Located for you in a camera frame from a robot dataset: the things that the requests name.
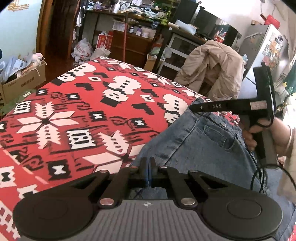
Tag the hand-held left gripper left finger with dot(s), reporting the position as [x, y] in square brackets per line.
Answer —
[146, 172]

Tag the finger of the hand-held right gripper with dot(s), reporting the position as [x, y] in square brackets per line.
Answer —
[198, 108]

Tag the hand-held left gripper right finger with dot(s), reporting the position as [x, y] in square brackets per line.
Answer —
[152, 171]

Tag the blue denim shorts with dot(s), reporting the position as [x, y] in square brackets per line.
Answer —
[208, 143]

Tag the person's right forearm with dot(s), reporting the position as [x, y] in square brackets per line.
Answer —
[288, 176]

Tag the person's right hand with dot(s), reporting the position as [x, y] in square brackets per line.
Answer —
[282, 139]

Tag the green printed curtain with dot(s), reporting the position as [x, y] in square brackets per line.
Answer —
[291, 83]

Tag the beige jacket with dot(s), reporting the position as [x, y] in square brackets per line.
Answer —
[212, 67]

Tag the silver refrigerator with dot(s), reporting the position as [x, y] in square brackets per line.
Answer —
[256, 44]

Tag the black desk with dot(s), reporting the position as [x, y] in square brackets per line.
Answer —
[164, 44]

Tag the light blue pencil case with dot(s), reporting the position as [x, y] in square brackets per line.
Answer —
[186, 27]

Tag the red patterned blanket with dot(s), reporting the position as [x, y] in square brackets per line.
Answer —
[81, 115]

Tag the wooden drawer cabinet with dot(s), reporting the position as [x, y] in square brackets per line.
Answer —
[134, 48]

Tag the red broom stick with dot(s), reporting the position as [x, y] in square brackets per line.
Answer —
[125, 37]

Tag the white plastic bag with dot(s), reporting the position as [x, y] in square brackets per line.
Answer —
[82, 49]
[99, 54]

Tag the cluttered shelf rack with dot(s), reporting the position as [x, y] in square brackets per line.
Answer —
[138, 9]

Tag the red printed box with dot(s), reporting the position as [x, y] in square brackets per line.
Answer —
[103, 41]

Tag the brown cardboard box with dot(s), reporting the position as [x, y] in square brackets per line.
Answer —
[23, 85]

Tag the wooden door frame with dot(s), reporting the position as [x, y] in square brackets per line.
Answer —
[42, 27]

